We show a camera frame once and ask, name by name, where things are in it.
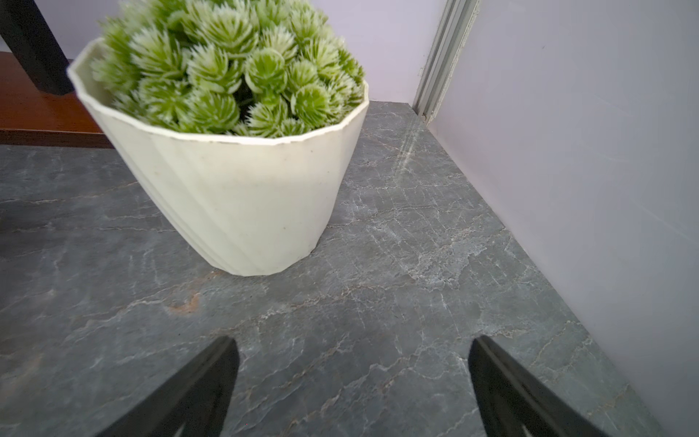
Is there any brown wooden stepped stand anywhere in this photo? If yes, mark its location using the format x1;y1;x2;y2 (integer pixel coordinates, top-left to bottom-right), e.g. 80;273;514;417
1;1;112;149

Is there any white pot green plant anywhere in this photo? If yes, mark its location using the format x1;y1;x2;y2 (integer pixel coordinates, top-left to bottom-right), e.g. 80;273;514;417
67;1;369;277

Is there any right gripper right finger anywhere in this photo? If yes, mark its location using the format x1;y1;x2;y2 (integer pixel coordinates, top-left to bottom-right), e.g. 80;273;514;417
468;335;606;436

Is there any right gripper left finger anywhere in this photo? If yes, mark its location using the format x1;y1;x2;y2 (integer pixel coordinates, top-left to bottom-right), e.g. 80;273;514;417
99;336;240;436

